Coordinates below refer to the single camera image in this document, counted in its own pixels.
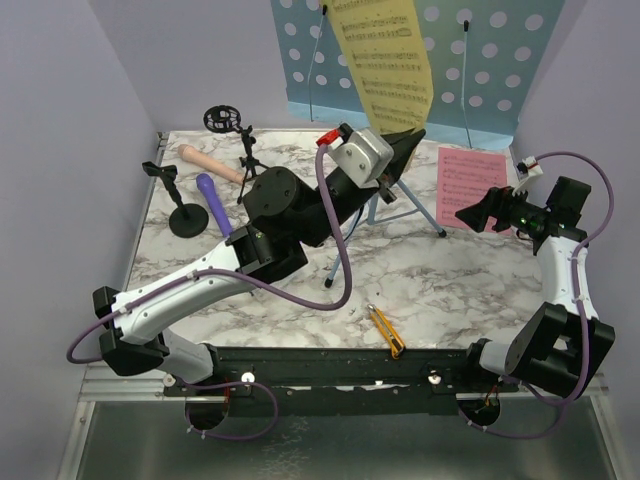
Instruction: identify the black round-base mic stand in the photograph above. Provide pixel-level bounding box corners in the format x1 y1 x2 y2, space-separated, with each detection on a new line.
141 161 209 239

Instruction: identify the light blue music stand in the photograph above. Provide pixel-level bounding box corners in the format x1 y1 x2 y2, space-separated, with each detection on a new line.
269 0 566 290

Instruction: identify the pink sheet music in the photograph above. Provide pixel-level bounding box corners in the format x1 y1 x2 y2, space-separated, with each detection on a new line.
436 147 511 229

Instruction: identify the yellow sheet music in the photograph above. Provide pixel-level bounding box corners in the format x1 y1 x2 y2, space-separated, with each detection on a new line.
323 0 434 135

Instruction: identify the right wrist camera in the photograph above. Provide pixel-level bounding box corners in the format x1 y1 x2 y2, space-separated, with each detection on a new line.
514 156 543 193

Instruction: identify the purple microphone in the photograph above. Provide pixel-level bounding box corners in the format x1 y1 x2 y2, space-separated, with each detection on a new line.
196 173 232 238

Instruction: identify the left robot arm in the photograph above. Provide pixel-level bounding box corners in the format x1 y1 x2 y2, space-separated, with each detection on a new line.
94 124 425 395

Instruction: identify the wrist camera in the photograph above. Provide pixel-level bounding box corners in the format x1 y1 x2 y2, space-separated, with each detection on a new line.
316 123 394 189
514 156 543 193

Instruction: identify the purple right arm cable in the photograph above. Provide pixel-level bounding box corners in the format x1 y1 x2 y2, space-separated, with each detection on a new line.
458 151 615 441

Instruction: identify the black tripod mic stand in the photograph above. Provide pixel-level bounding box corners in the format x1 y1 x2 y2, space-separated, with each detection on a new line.
202 103 274 205

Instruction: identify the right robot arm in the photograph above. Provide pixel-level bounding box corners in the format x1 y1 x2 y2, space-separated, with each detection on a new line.
455 177 615 401

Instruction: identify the yellow utility knife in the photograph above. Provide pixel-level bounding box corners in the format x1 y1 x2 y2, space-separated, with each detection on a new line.
367 304 406 360

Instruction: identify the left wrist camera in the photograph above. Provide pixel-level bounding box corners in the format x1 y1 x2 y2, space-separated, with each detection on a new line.
316 123 394 189

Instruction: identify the beige microphone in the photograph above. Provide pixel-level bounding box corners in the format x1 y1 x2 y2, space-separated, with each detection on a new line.
177 144 244 185

